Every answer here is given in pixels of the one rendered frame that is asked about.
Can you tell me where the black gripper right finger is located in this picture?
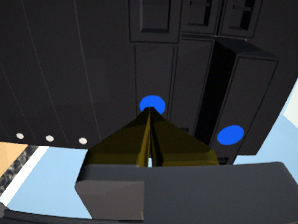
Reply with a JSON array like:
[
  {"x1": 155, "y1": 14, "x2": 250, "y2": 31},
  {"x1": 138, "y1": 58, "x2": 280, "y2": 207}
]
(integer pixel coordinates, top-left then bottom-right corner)
[{"x1": 150, "y1": 107, "x2": 219, "y2": 167}]

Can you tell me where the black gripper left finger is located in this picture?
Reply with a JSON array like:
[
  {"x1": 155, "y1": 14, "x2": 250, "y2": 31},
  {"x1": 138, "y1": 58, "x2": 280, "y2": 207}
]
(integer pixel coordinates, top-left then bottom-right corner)
[{"x1": 81, "y1": 107, "x2": 150, "y2": 167}]

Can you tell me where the black server rack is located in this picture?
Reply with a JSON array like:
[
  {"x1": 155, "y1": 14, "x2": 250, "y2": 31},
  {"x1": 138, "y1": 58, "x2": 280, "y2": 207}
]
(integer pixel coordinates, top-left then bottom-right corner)
[{"x1": 0, "y1": 0, "x2": 298, "y2": 165}]

